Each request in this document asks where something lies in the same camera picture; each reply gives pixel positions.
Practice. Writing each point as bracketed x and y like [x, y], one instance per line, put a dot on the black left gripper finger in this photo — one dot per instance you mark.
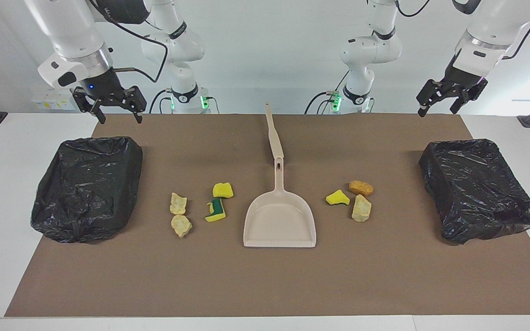
[429, 94]
[461, 101]

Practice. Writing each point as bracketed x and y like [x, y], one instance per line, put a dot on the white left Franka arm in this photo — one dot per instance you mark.
[371, 50]

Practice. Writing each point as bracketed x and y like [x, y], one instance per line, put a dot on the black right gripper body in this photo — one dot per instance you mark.
[106, 89]

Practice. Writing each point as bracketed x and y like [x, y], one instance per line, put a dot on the pale toy pastry piece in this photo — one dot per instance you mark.
[181, 225]
[178, 203]
[361, 208]

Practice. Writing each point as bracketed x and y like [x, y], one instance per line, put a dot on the black bag lined bin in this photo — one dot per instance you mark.
[476, 188]
[88, 188]

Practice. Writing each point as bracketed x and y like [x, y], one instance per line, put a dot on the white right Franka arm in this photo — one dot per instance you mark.
[72, 27]

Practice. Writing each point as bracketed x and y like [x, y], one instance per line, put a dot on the brown table mat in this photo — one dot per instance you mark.
[265, 280]

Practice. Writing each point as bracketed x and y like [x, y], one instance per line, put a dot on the beige plastic dustpan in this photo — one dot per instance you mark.
[279, 220]

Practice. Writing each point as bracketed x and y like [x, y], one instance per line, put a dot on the brown toy nugget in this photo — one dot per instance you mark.
[360, 187]

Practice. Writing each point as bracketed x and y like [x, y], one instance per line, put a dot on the beige brush black bristles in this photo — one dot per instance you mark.
[275, 142]

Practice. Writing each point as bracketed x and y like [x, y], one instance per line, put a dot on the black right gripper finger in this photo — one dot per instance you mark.
[99, 114]
[137, 115]

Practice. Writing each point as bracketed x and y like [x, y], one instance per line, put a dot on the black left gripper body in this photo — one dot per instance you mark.
[463, 80]

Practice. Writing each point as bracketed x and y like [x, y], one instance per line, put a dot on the white wall socket box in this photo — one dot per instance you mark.
[53, 99]

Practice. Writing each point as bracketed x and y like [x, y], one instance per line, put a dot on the yellow green sponge piece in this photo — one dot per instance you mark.
[216, 212]

